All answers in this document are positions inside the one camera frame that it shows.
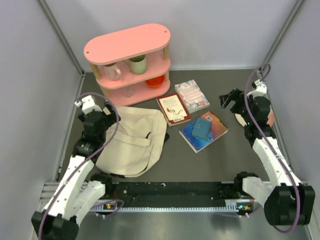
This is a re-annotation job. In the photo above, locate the orange bowl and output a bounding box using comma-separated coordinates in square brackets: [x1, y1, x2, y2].
[145, 75, 165, 88]

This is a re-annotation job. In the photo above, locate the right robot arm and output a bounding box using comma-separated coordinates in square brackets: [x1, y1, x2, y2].
[219, 88, 316, 226]

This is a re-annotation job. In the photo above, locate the green mug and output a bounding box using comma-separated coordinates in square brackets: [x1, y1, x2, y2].
[124, 54, 148, 75]

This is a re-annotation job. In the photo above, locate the clear glass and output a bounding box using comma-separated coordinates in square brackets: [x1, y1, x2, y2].
[122, 84, 135, 98]

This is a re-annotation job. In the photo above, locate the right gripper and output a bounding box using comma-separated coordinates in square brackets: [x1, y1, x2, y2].
[218, 88, 254, 124]

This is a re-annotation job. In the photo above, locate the pink three-tier shelf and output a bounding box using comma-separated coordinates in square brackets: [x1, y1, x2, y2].
[83, 23, 171, 106]

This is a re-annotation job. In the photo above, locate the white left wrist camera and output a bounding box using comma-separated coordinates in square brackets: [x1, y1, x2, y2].
[74, 95, 102, 115]

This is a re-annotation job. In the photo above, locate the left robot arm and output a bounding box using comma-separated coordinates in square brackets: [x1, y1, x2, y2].
[31, 96, 121, 240]

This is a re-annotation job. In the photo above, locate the blue orange book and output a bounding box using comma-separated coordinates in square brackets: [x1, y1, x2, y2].
[179, 111, 229, 153]

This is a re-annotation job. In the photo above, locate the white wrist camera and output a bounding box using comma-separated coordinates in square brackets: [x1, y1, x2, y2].
[74, 95, 102, 115]
[248, 79, 267, 98]

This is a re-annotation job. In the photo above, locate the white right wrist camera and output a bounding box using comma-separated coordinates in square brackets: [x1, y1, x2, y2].
[248, 79, 267, 98]

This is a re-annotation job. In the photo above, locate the cream and pink plate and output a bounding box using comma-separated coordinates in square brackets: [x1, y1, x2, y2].
[234, 109, 275, 128]

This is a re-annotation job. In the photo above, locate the grey cable duct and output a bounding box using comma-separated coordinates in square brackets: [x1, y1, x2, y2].
[89, 199, 254, 214]

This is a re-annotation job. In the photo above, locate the pink mug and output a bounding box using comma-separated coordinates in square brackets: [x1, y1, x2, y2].
[103, 62, 122, 81]

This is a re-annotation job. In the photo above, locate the floral white book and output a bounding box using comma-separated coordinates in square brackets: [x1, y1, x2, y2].
[174, 79, 210, 114]

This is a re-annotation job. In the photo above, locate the red-bordered white book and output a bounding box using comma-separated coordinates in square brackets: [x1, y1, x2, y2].
[156, 93, 191, 127]

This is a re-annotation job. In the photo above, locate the cream canvas backpack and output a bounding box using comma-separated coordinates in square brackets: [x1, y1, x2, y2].
[95, 106, 167, 178]

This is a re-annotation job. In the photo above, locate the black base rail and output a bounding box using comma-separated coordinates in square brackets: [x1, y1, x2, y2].
[100, 181, 255, 209]

